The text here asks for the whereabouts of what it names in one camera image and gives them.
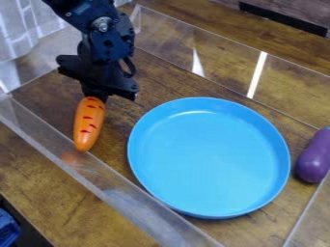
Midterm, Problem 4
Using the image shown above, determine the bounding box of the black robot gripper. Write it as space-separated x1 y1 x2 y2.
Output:
55 42 139 103

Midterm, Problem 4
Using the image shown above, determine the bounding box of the orange toy carrot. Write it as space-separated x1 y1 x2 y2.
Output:
74 96 106 151

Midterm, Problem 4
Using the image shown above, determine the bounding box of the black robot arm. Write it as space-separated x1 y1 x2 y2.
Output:
42 0 139 102

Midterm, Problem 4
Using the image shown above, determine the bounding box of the blue round plastic tray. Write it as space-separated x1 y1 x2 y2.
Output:
129 97 290 219

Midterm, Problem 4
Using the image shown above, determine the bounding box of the grey checkered curtain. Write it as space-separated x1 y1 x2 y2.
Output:
0 0 119 63

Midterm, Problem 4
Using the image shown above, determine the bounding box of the blue object at corner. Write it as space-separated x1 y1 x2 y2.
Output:
0 208 20 247

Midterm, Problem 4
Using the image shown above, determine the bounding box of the purple toy eggplant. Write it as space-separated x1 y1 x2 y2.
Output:
297 126 330 183

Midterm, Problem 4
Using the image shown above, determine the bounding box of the clear acrylic barrier wall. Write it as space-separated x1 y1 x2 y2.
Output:
0 0 330 247

